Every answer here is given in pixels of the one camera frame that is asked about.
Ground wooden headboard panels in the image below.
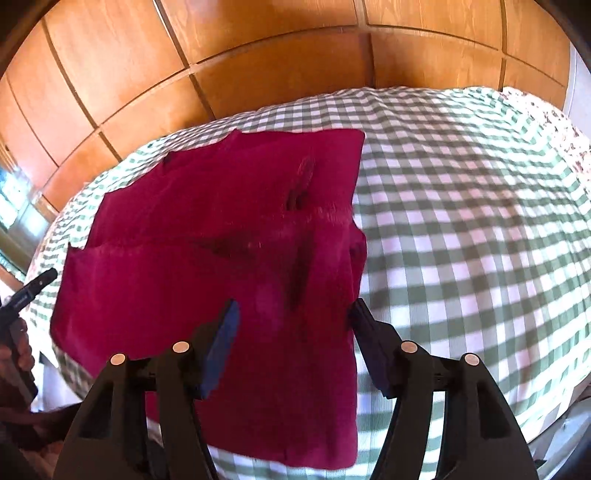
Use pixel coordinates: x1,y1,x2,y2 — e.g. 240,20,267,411
0,0,574,222

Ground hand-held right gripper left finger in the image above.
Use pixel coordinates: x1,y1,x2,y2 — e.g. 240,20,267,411
54,299,242,480

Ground person's left forearm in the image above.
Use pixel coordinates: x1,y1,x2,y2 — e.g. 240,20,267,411
0,401,89,462

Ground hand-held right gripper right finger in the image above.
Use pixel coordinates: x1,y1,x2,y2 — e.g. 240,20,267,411
347,299,540,480

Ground green white checkered blanket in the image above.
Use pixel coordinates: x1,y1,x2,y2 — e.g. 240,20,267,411
28,85,591,480

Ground person's left hand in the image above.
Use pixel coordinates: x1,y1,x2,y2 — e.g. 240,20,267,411
0,323,37,372

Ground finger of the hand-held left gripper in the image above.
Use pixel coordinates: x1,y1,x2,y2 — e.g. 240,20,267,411
0,268,59,324

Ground dark red garment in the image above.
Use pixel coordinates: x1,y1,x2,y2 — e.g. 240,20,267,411
50,128,368,470

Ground window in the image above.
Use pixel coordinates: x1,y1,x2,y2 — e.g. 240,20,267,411
0,148,49,273

